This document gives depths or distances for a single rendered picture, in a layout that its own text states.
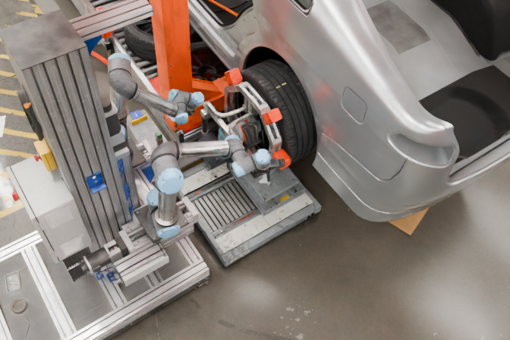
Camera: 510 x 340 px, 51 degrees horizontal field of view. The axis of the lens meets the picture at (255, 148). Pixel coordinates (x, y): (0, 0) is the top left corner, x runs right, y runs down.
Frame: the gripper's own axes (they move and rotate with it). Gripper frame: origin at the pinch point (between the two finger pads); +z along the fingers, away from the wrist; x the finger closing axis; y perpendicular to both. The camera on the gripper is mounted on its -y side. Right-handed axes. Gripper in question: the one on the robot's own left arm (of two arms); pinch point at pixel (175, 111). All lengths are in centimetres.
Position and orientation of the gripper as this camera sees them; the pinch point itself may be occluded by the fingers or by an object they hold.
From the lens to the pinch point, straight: 337.8
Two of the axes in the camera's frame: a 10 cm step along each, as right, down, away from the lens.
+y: 4.9, 8.7, 0.4
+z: -4.8, 2.3, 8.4
